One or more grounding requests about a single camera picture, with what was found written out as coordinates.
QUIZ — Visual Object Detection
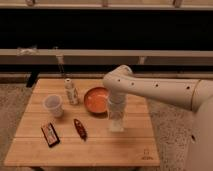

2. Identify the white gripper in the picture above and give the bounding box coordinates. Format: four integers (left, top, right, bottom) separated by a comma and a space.
107, 91, 126, 131

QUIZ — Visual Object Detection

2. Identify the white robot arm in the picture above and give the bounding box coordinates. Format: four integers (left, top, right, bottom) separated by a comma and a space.
103, 65, 213, 171

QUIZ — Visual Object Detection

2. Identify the orange bowl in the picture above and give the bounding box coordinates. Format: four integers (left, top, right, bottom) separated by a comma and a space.
84, 87, 108, 114

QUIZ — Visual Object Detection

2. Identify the dark red chili pepper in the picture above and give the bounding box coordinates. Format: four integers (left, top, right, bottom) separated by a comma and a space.
74, 119, 87, 140

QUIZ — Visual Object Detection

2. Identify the wooden table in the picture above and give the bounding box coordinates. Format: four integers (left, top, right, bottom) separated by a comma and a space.
4, 79, 160, 166

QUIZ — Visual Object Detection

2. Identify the black red flat packet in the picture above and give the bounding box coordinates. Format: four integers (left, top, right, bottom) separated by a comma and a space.
41, 123, 60, 147

